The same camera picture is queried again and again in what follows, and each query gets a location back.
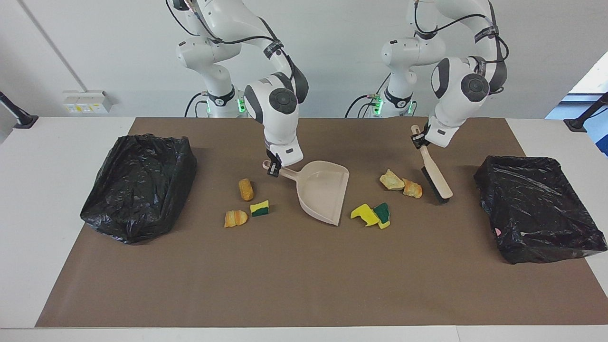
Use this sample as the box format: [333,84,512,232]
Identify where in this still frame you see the large yellow green sponge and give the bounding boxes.
[372,202,391,230]

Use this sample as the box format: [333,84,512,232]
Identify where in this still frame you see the notched all-yellow sponge piece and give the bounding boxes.
[351,203,380,227]

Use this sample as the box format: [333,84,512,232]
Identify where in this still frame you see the black base cable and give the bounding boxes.
[345,74,391,118]
[184,92,210,118]

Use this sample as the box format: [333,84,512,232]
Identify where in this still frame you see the black bag-lined bin pink spot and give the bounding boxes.
[474,155,608,265]

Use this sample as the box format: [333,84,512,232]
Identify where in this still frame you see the pale crumbly bread piece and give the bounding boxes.
[379,169,406,191]

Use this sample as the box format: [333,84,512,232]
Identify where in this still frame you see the beige hand brush black bristles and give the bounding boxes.
[411,124,453,204]

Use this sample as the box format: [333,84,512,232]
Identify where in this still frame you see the brown table mat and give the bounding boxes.
[35,117,608,328]

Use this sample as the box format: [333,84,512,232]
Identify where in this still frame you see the brown croissant end piece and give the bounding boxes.
[403,178,423,199]

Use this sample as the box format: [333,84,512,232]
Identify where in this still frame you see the black clamp stand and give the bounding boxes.
[564,93,608,133]
[0,91,39,129]

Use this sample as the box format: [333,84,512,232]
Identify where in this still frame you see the beige plastic dustpan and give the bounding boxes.
[262,160,350,227]

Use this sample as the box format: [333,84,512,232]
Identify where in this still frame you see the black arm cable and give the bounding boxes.
[166,0,296,72]
[413,0,509,67]

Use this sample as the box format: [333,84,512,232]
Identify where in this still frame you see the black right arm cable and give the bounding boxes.
[166,0,296,72]

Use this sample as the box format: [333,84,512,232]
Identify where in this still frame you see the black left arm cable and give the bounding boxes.
[413,0,509,67]

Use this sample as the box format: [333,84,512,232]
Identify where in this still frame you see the striped orange croissant piece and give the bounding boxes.
[224,209,248,228]

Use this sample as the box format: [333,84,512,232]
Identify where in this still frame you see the white wall socket strip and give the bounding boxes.
[63,90,114,114]

